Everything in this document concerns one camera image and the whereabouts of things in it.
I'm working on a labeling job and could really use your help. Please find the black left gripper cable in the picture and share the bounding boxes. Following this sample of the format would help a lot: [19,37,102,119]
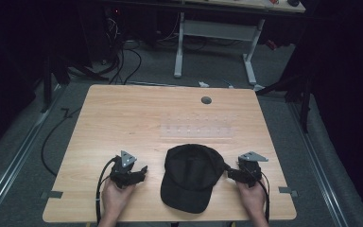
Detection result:
[95,156,119,225]

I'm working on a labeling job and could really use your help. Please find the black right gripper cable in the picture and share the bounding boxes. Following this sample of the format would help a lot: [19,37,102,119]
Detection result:
[256,171,271,223]

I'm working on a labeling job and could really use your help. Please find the black baseball cap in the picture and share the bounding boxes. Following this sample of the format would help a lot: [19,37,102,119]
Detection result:
[160,143,232,215]

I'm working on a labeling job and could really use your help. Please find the person's left hand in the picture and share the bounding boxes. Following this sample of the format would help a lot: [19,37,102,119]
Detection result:
[101,179,137,222]

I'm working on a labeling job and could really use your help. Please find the bundle of black cables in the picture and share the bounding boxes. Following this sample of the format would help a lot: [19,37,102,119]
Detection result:
[102,17,143,86]

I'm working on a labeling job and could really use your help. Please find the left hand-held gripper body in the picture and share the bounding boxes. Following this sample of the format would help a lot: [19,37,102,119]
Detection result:
[109,149,138,190]

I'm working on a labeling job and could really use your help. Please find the white metal desk frame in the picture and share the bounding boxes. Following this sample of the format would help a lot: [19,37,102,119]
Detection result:
[173,11,267,87]

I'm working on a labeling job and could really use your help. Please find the black metal stand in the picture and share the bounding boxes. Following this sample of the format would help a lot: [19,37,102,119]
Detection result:
[254,74,314,134]
[39,55,110,114]

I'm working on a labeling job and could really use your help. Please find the light wooden desk top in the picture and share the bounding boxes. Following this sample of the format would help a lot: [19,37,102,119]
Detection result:
[181,0,306,14]

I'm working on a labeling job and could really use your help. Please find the grey metal floor rail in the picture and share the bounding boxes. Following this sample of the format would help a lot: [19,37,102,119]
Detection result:
[286,101,350,227]
[0,84,66,221]

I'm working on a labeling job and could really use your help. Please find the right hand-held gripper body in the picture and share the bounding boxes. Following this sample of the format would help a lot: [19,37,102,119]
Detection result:
[237,151,269,188]

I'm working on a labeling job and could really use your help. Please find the person's right hand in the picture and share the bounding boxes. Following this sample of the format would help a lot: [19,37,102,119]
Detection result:
[235,179,268,221]

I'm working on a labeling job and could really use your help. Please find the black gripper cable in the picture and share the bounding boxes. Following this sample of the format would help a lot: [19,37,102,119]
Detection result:
[256,171,271,223]
[95,156,119,225]

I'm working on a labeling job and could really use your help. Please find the long black floor cable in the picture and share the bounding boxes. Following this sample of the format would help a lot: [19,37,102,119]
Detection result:
[40,107,83,178]

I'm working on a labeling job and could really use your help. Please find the small red object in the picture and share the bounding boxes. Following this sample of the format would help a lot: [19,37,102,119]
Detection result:
[265,39,279,51]

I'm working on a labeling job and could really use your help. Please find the grey tape piece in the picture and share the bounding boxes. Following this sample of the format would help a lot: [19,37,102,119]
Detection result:
[40,190,64,200]
[278,185,299,199]

